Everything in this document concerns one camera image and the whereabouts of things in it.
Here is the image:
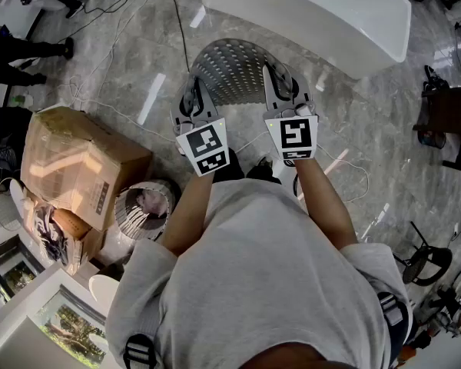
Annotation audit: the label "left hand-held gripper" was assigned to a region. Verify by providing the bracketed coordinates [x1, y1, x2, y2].
[171, 78, 231, 177]

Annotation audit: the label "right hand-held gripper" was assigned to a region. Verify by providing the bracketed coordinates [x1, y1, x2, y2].
[261, 64, 318, 161]

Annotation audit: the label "grey perforated bath mat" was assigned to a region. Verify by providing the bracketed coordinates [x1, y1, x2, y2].
[187, 38, 312, 109]

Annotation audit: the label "person's right forearm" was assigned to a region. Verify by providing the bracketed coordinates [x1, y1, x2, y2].
[294, 158, 360, 251]

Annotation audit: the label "person's left forearm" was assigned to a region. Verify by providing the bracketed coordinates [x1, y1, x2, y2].
[159, 173, 216, 259]

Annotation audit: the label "person's black trousers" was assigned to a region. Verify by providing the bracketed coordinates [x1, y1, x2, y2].
[211, 148, 282, 186]

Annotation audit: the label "white bathtub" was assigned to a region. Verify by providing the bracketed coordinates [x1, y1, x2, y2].
[194, 0, 413, 81]

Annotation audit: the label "large cardboard box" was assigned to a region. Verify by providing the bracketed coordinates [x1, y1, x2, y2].
[20, 105, 154, 233]

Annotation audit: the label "brown wooden vanity cabinet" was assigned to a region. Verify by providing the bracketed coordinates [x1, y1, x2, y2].
[413, 85, 461, 176]

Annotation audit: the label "small cardboard box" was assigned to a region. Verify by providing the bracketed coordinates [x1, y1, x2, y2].
[53, 208, 105, 276]

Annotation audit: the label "person's grey sweatshirt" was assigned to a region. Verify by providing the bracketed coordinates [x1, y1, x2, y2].
[105, 178, 412, 369]

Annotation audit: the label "white round seat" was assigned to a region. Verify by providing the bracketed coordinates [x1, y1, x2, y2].
[88, 274, 121, 315]

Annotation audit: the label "black round stool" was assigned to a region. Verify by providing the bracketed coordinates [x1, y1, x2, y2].
[391, 221, 454, 288]

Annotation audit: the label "black framed picture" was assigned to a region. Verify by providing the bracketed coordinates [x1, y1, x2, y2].
[0, 232, 47, 300]

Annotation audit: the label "white framed landscape picture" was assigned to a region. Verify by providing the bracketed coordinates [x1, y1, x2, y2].
[0, 274, 109, 369]

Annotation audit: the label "black power cable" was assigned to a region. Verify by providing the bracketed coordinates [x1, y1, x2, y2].
[167, 0, 191, 75]

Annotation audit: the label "black wire basket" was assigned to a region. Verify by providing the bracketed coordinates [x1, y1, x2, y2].
[417, 128, 446, 150]

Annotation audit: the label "right backpack strap buckle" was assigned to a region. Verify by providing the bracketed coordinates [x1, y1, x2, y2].
[376, 292, 405, 327]

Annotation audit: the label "backpack strap buckle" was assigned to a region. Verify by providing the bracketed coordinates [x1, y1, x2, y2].
[376, 292, 405, 327]
[122, 334, 157, 369]

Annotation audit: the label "left backpack strap buckle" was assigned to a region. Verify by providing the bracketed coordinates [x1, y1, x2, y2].
[122, 334, 157, 369]

